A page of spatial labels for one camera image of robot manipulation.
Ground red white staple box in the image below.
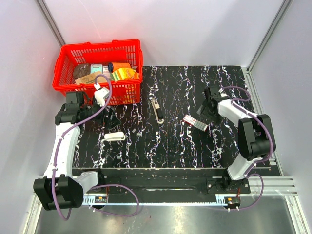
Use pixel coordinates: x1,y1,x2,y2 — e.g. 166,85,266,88
183,115,208,132

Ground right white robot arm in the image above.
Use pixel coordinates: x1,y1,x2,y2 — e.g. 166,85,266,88
197,86,276,193

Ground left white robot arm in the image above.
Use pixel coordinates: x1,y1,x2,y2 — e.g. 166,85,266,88
33,88,111,211

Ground red plastic shopping basket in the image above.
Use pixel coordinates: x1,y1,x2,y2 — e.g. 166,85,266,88
52,39,144,105

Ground brown cardboard box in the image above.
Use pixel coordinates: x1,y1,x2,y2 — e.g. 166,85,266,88
75,71,107,85

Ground pink white small box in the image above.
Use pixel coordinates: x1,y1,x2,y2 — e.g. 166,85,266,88
102,66,112,79

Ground yellow orange snack box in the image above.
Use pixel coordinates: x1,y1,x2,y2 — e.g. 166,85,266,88
112,68,139,81

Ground orange bottle blue cap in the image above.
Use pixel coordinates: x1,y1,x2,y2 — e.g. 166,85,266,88
108,62,132,73

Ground teal white box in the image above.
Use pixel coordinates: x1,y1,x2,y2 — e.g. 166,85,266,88
90,64,103,74

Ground brown round cookie pack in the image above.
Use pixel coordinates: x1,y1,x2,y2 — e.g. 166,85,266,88
73,63,91,79

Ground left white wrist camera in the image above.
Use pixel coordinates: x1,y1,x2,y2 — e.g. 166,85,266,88
94,83,110,107

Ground aluminium frame rail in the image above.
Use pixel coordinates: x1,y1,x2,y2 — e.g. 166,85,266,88
31,175,299,197

